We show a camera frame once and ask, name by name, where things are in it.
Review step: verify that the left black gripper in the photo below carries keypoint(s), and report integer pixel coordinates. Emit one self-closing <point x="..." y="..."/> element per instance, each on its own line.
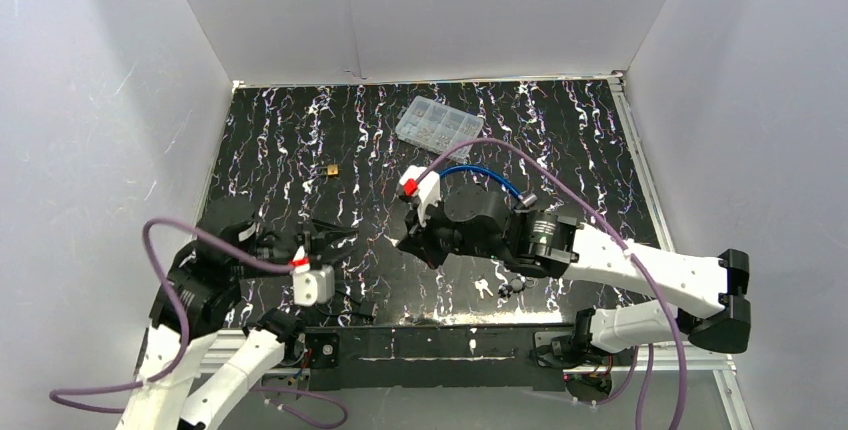
<point x="303" y="242"/>

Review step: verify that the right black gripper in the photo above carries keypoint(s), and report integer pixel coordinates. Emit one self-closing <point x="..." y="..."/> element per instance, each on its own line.
<point x="422" y="237"/>

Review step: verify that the black cable padlock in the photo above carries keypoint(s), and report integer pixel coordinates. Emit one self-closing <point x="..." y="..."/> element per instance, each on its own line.
<point x="364" y="309"/>

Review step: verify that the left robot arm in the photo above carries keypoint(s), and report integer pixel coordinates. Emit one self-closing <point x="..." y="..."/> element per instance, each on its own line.
<point x="190" y="309"/>

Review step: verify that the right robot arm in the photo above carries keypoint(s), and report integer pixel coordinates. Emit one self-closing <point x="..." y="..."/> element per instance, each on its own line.
<point x="701" y="299"/>

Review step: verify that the clear plastic parts box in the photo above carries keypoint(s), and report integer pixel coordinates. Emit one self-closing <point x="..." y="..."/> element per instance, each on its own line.
<point x="436" y="127"/>

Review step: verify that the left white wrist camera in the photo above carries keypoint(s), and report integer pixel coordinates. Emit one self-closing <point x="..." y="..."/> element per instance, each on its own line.
<point x="313" y="286"/>

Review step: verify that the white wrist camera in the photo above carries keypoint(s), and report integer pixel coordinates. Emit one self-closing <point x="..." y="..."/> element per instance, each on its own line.
<point x="421" y="190"/>
<point x="313" y="286"/>

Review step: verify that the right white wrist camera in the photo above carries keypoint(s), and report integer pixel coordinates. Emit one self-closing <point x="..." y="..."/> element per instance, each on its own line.
<point x="421" y="190"/>

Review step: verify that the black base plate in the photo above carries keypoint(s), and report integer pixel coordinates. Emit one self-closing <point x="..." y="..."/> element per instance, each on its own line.
<point x="430" y="356"/>

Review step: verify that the blue cable lock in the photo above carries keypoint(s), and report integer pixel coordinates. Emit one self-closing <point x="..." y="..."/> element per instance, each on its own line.
<point x="523" y="200"/>

